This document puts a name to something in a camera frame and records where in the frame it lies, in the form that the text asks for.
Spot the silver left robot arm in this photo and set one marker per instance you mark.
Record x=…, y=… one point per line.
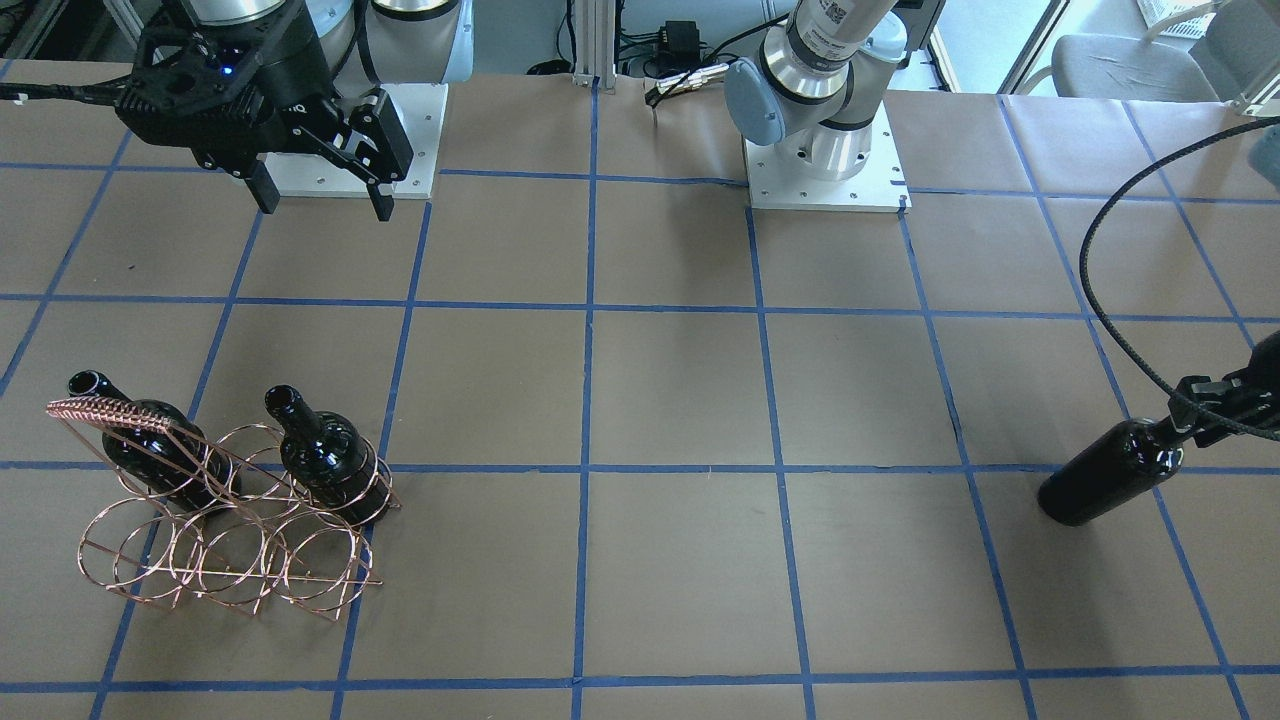
x=809, y=106

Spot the aluminium frame post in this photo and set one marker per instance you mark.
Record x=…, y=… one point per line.
x=594, y=43

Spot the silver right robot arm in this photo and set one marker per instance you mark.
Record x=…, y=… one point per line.
x=415, y=50

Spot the grey office chair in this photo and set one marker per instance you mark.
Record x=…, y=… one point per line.
x=1235, y=62

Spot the dark wine bottle in basket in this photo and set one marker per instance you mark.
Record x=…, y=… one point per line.
x=326, y=454

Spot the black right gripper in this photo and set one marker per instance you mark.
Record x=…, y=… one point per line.
x=283, y=77

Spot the dark glass wine bottle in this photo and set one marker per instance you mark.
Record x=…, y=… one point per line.
x=1129, y=459

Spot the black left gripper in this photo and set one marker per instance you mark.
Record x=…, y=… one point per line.
x=1222, y=408

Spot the copper wire wine basket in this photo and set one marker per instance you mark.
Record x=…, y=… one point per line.
x=261, y=537

